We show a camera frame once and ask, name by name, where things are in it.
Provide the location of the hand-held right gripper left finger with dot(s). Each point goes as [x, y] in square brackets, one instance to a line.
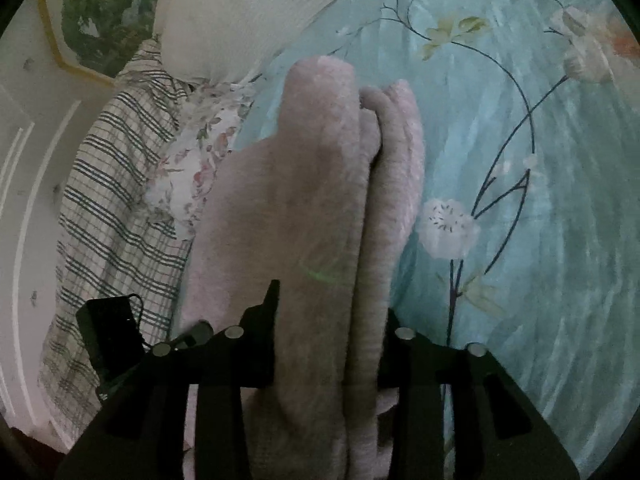
[260, 340]

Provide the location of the plaid blanket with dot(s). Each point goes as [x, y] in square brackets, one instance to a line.
[105, 220]

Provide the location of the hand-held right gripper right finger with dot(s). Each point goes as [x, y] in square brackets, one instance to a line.
[400, 355]

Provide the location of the framed wall picture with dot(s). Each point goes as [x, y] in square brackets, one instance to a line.
[100, 15]

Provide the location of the teal floral bedsheet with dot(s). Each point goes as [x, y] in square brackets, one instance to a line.
[525, 185]

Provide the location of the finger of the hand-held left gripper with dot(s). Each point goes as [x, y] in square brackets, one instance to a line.
[195, 332]

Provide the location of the white striped pillow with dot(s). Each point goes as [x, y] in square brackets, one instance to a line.
[240, 20]

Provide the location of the white floral cloth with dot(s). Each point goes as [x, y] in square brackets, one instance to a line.
[195, 160]

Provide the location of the pink knit shirt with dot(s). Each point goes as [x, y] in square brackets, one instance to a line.
[310, 200]

